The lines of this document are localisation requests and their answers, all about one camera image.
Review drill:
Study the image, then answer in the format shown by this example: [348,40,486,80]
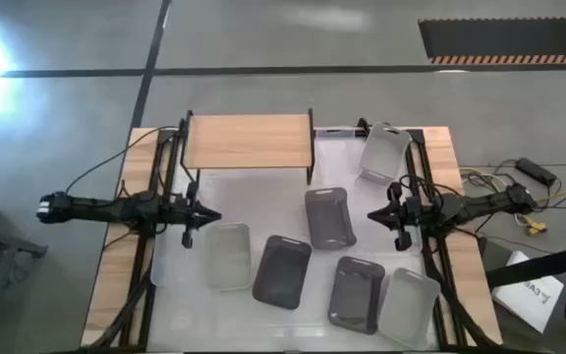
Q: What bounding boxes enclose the black mat with hazard stripe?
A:
[418,17,566,66]

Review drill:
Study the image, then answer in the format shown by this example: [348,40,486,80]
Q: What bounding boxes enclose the yellow connector plug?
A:
[523,218,548,237]

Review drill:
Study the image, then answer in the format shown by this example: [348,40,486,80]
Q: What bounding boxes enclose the black metal beam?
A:
[483,240,566,290]

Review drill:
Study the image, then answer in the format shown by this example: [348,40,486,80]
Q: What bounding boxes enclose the black power adapter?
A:
[515,156,558,187]

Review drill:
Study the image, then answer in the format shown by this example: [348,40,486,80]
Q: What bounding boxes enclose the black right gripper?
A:
[367,181,425,252]

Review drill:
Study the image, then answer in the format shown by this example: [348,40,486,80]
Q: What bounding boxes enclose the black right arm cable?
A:
[396,172,449,212]

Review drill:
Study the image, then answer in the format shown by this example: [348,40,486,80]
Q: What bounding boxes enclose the black floor cable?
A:
[459,156,566,247]

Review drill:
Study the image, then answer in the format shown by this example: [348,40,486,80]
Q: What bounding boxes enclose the dark grey plastic basket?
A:
[252,234,312,311]
[326,255,386,336]
[304,186,358,251]

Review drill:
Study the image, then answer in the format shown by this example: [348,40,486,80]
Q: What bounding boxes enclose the wooden shelf with black frame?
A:
[179,108,316,187]

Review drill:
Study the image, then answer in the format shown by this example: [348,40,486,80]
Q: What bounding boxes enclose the black aluminium frame rail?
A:
[403,128,498,351]
[81,128,186,351]

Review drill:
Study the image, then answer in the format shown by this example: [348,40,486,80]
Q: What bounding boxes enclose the white paper sheet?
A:
[490,250,565,334]

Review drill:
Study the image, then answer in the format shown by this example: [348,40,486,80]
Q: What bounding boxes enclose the translucent white plastic basket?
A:
[359,121,413,187]
[377,266,441,351]
[204,222,254,292]

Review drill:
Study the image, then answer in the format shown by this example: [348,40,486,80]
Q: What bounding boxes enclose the grey metal stand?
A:
[0,220,48,354]

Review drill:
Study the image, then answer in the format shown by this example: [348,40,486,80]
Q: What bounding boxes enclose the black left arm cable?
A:
[65,125,182,196]

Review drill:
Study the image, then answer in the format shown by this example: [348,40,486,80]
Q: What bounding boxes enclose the yellow cable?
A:
[459,166,498,191]

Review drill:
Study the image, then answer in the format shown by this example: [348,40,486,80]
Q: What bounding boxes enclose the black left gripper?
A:
[167,181,223,250]

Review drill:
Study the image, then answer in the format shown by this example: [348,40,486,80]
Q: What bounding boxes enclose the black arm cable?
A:
[396,172,449,212]
[65,125,182,196]

